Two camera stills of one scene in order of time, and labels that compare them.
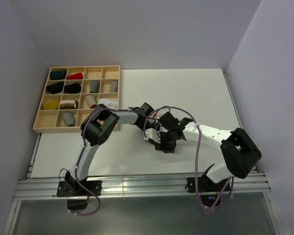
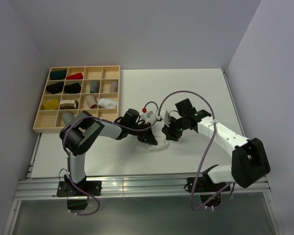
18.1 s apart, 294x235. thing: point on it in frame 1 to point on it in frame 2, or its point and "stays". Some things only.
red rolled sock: x=76 y=76 stays
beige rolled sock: x=90 y=101 stays
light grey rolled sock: x=114 y=86 stays
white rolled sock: x=110 y=104 stays
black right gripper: x=162 y=146 to x=170 y=132
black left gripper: x=157 y=126 to x=147 y=137
